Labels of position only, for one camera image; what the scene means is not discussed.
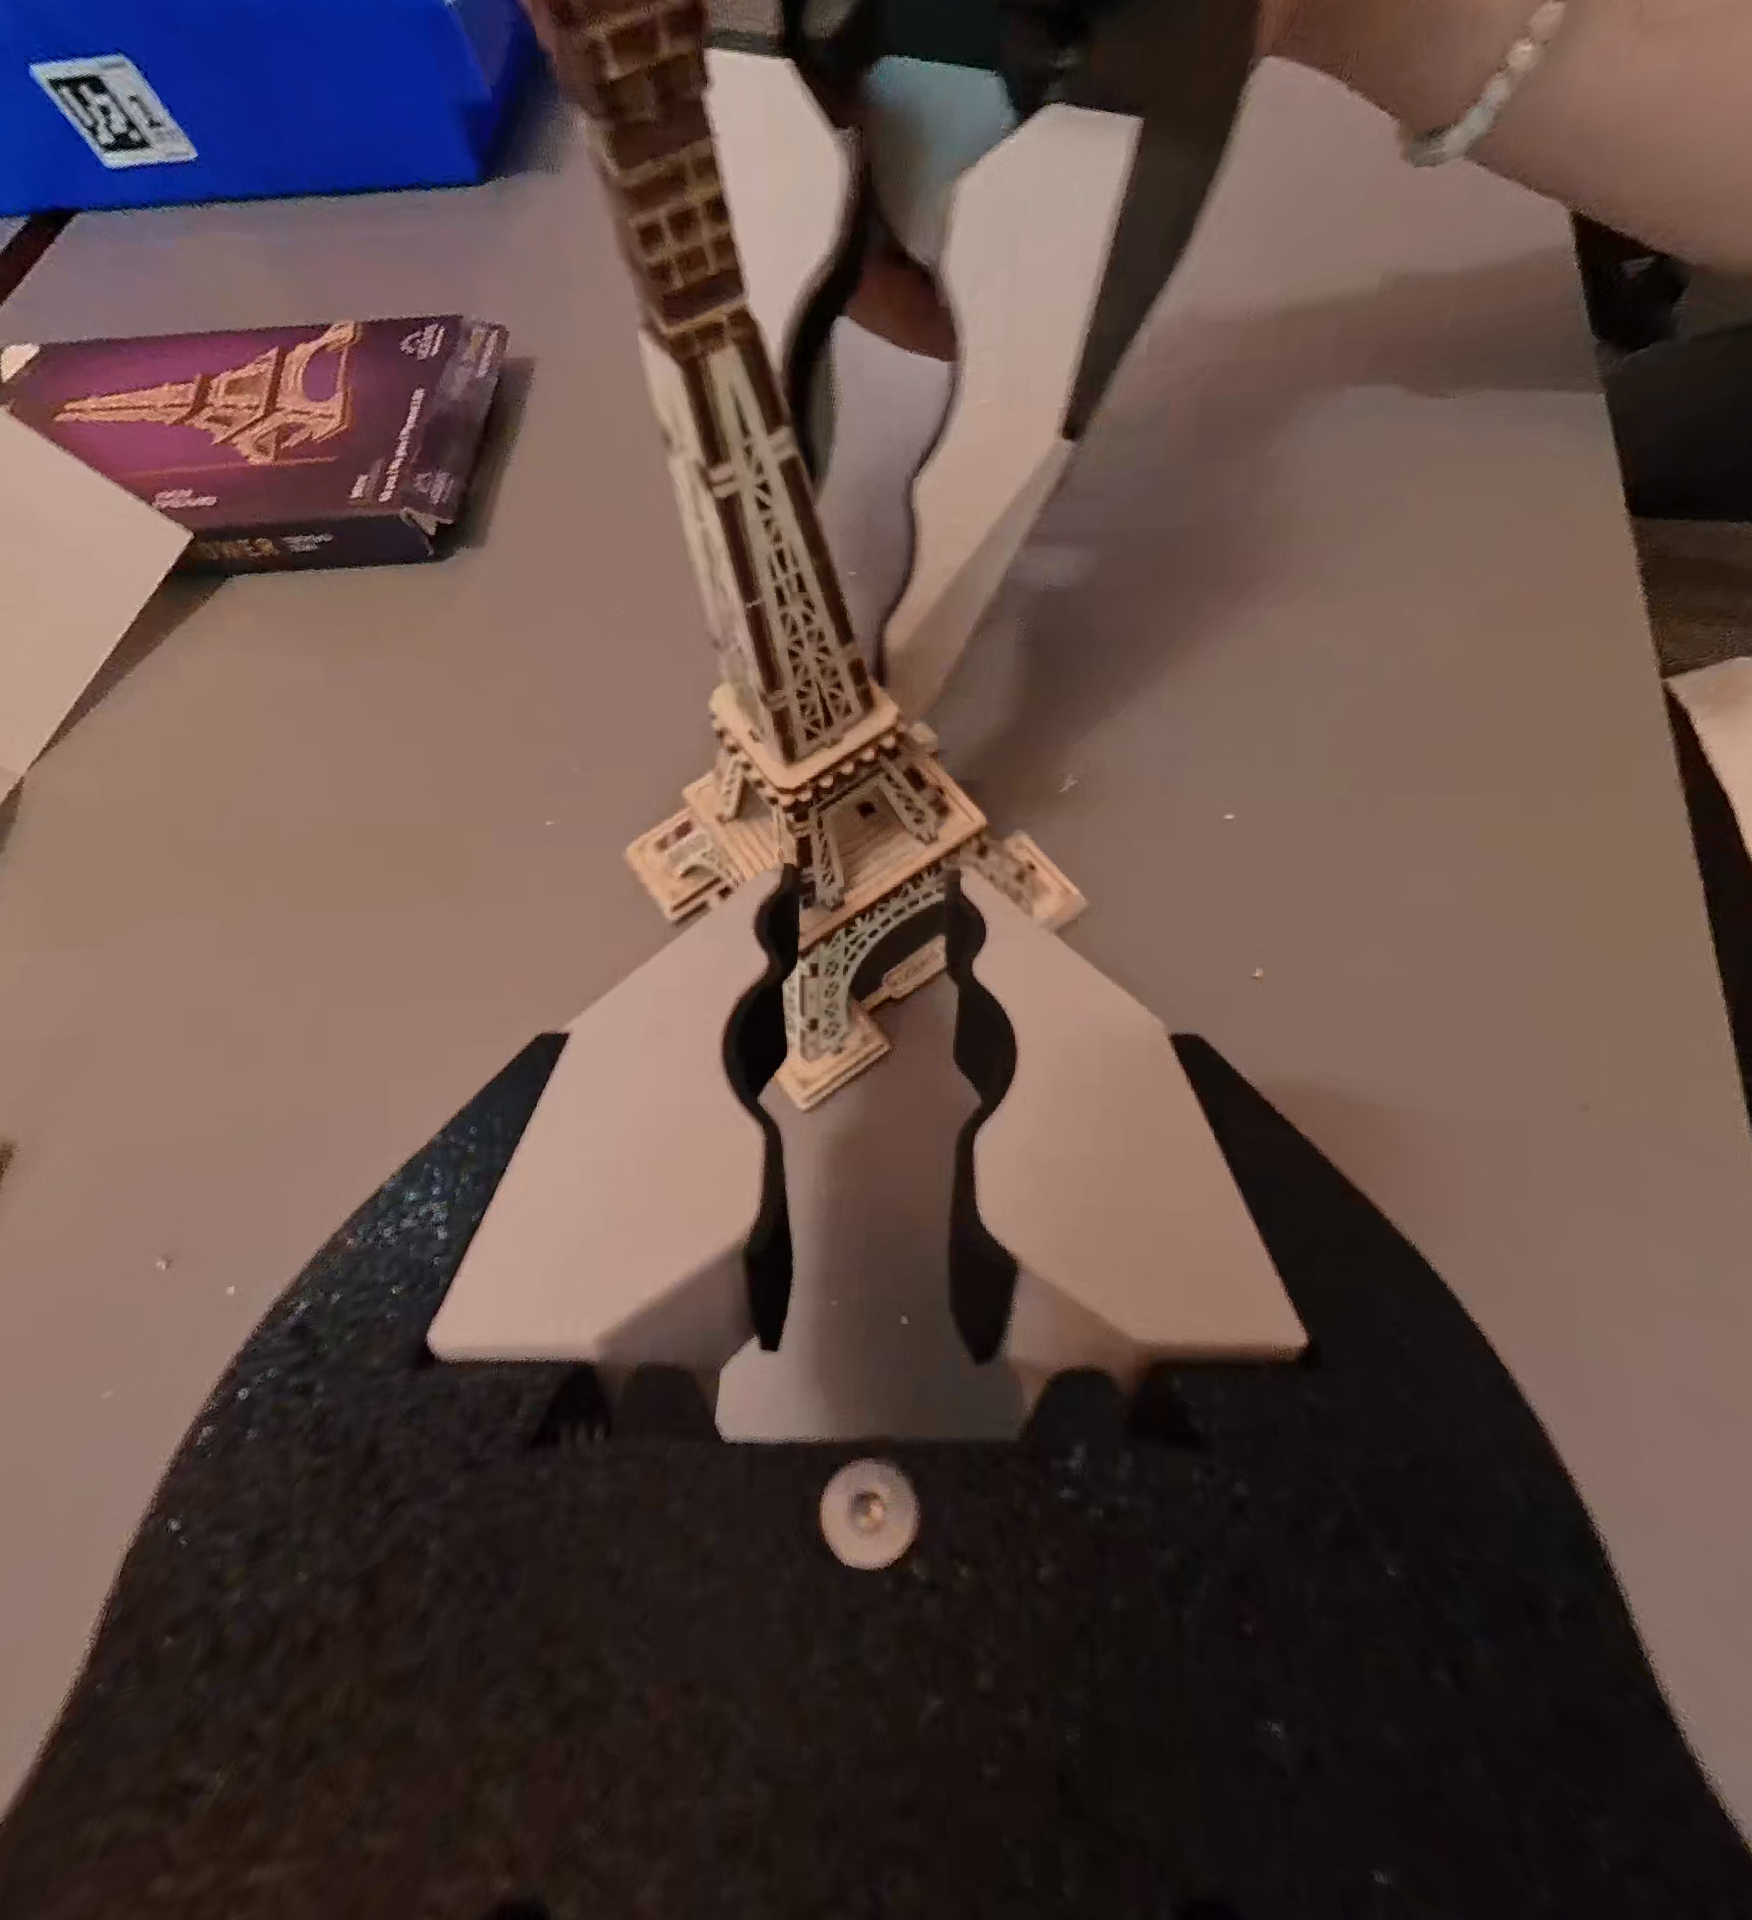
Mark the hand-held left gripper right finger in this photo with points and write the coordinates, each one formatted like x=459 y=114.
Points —
x=1145 y=1201

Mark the wooden tower model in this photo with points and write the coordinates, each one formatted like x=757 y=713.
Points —
x=757 y=494

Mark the purple puzzle box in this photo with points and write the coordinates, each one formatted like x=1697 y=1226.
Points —
x=291 y=450

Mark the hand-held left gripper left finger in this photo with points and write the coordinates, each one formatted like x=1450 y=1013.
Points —
x=604 y=1201

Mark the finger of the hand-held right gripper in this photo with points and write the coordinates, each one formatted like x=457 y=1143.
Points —
x=1040 y=271
x=792 y=180

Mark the person's right forearm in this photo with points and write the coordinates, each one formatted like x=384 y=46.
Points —
x=1685 y=150

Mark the blue plastic bin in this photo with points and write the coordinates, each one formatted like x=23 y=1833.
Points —
x=336 y=89

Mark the grey desk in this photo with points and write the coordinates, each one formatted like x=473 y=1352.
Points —
x=1340 y=751

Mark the white instruction sheet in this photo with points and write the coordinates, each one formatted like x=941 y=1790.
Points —
x=21 y=569

